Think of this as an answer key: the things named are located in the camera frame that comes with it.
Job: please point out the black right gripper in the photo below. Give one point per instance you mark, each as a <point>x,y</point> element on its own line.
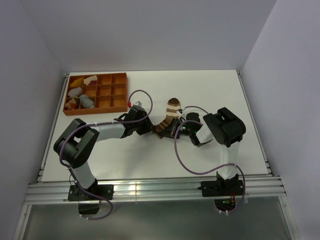
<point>170,131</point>

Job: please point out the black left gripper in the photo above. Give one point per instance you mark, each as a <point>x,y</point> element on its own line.
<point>148,127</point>

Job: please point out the brown striped sock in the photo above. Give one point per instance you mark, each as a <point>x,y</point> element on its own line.
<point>173,105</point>

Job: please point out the grey sock with black stripes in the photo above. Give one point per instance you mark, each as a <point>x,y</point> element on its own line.
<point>86,101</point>

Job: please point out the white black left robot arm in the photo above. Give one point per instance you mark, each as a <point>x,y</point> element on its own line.
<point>76,143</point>

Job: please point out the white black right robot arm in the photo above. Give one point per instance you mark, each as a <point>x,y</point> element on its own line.
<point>224,127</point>

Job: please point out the orange wooden compartment tray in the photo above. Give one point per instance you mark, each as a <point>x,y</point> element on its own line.
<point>110,95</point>

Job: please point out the white maroon rolled sock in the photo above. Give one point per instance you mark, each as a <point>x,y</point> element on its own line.
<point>90,80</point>

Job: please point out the orange white rolled sock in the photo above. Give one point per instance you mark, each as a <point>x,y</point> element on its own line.
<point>73,103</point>

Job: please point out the yellow rolled sock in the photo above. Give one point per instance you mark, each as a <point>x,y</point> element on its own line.
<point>77,82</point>

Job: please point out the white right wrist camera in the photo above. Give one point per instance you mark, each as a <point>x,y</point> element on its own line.
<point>181,112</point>

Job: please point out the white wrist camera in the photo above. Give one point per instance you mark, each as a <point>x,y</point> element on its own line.
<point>181,112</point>
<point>137,103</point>

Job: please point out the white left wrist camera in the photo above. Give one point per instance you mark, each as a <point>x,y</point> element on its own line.
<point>137,103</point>

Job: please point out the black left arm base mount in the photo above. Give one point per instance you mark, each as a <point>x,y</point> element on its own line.
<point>89,203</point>

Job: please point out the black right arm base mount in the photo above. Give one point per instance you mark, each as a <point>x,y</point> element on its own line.
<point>229,189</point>

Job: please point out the aluminium table edge rail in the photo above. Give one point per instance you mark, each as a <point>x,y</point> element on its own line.
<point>254,123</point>

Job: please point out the aluminium front frame rail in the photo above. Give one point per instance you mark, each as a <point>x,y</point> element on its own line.
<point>171,189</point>

